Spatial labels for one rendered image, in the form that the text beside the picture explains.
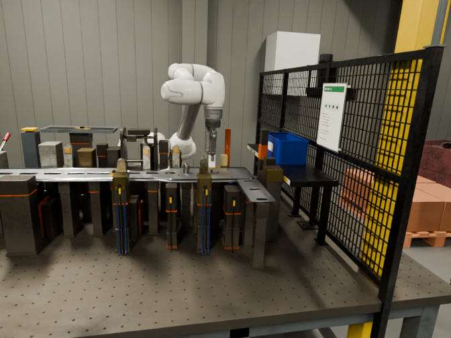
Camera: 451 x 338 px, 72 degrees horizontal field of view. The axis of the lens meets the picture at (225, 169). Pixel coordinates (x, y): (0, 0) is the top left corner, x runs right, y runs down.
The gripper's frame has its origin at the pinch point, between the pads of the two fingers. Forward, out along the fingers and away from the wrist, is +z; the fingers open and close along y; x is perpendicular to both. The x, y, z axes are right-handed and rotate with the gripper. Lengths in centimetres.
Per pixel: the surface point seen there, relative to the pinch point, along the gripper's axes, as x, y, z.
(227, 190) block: 4.9, 21.4, 8.2
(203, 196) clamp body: -6.4, 25.5, 9.3
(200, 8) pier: 12, -257, -122
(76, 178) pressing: -61, 8, 6
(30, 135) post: -94, -30, -6
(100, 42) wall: -106, -266, -79
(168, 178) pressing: -21.1, 10.0, 6.3
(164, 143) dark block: -23.4, -18.1, -4.9
